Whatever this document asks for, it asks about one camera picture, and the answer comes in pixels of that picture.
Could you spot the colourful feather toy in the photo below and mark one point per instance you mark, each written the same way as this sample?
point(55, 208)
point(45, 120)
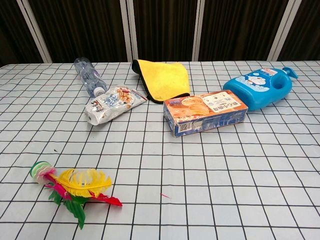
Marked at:
point(75, 181)

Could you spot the yellow microfibre cloth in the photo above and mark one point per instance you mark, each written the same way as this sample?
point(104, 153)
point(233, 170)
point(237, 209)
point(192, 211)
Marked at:
point(166, 80)

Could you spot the orange and blue biscuit box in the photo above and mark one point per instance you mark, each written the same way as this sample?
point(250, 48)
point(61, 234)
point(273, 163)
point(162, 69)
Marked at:
point(202, 110)

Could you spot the white snack bag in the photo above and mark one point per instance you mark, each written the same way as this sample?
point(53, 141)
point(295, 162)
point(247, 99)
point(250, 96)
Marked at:
point(112, 105)

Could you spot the white checked tablecloth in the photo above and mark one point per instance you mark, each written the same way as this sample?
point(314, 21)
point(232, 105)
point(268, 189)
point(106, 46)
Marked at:
point(200, 175)

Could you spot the small red feather scrap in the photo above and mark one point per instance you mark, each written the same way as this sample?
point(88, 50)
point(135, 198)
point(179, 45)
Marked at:
point(165, 195)

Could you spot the clear plastic water bottle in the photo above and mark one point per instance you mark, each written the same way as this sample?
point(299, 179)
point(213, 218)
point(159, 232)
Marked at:
point(87, 75)

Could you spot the blue pump detergent bottle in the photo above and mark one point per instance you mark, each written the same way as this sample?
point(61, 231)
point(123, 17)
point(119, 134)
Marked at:
point(257, 87)

